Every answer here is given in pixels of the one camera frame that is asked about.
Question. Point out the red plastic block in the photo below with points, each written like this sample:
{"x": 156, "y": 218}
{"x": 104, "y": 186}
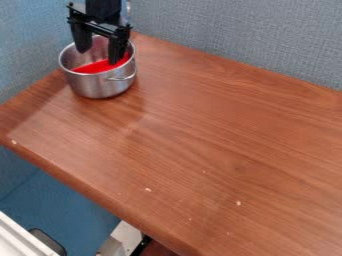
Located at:
{"x": 100, "y": 66}

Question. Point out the white box bottom left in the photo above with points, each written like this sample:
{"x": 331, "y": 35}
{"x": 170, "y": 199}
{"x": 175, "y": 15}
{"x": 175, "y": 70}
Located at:
{"x": 21, "y": 242}

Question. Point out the metal pot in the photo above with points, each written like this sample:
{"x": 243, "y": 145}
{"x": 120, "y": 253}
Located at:
{"x": 104, "y": 84}

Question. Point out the white table leg bracket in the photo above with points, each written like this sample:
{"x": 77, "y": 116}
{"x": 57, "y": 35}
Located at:
{"x": 122, "y": 242}

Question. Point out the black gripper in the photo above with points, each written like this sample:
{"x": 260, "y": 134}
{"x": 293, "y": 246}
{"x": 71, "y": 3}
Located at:
{"x": 99, "y": 17}

